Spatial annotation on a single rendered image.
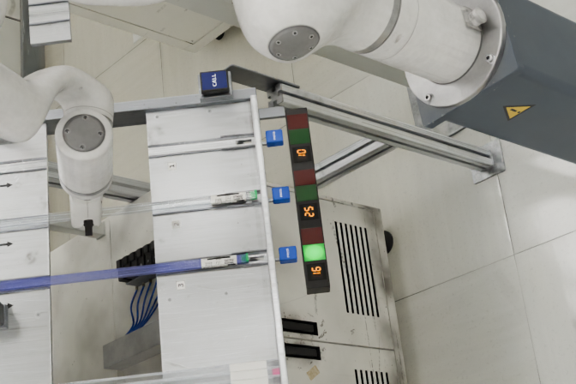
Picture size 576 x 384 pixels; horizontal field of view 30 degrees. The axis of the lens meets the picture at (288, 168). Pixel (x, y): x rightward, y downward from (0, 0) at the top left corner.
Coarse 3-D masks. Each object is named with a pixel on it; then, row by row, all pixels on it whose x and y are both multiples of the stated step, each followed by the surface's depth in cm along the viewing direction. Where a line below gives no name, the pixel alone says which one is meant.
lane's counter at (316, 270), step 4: (308, 264) 183; (312, 264) 183; (316, 264) 183; (320, 264) 183; (324, 264) 183; (308, 268) 182; (312, 268) 182; (316, 268) 182; (320, 268) 182; (324, 268) 182; (308, 272) 182; (312, 272) 182; (316, 272) 182; (320, 272) 182; (324, 272) 182; (308, 276) 182; (312, 276) 182; (316, 276) 182; (320, 276) 182; (324, 276) 182; (312, 280) 181
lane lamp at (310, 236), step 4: (308, 228) 185; (312, 228) 185; (316, 228) 185; (320, 228) 185; (304, 232) 185; (308, 232) 185; (312, 232) 185; (316, 232) 185; (320, 232) 185; (304, 236) 185; (308, 236) 185; (312, 236) 185; (316, 236) 185; (320, 236) 185; (304, 240) 184; (308, 240) 184; (312, 240) 184; (316, 240) 184; (320, 240) 184; (304, 244) 184
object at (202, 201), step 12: (252, 192) 185; (132, 204) 185; (144, 204) 185; (156, 204) 185; (168, 204) 185; (180, 204) 184; (192, 204) 184; (204, 204) 185; (24, 216) 184; (36, 216) 184; (48, 216) 184; (60, 216) 184; (108, 216) 185; (0, 228) 185
